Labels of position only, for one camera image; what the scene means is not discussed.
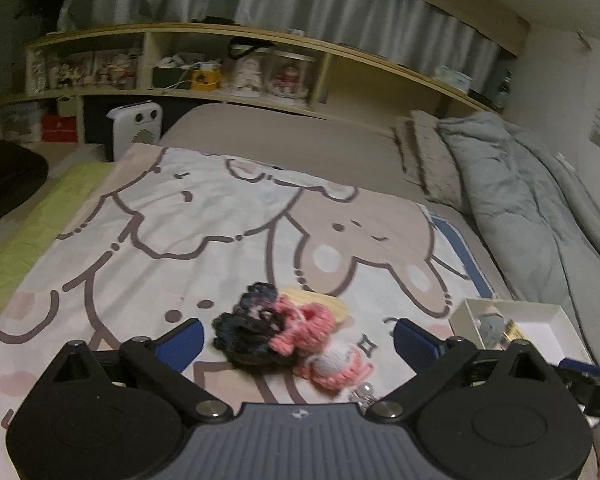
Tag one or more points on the pink crochet doll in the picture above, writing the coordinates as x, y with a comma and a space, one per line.
327, 363

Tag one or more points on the grey crochet spider toy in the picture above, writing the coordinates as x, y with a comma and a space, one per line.
491, 327

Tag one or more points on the cartoon bunny blanket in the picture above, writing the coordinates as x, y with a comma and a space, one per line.
175, 234

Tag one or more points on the wooden headboard shelf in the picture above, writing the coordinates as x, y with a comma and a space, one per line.
155, 61

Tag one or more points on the grey fuzzy pillow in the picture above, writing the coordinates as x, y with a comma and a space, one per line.
427, 161

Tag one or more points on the doll in clear case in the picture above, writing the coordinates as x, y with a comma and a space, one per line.
246, 69
289, 76

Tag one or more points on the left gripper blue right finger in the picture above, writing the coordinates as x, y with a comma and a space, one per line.
438, 364

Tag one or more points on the white space heater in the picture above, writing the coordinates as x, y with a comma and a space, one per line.
140, 122

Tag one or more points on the green bedsheet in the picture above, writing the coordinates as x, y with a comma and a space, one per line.
47, 219

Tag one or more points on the oval wooden block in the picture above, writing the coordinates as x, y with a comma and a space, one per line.
300, 297

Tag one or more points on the white cardboard box tray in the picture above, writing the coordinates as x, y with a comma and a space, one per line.
545, 325

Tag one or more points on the yellow container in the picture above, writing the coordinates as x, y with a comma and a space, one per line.
206, 80

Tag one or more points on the red box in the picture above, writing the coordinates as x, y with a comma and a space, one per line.
59, 129

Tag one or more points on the tissue box on shelf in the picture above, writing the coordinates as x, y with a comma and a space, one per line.
453, 78

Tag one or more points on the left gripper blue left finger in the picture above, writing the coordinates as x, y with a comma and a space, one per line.
157, 366

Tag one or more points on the grey curtain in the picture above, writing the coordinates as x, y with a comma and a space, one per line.
412, 33

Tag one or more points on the green glass bottle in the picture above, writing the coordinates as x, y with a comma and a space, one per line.
502, 95

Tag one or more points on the grey comforter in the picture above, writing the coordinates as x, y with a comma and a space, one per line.
535, 214

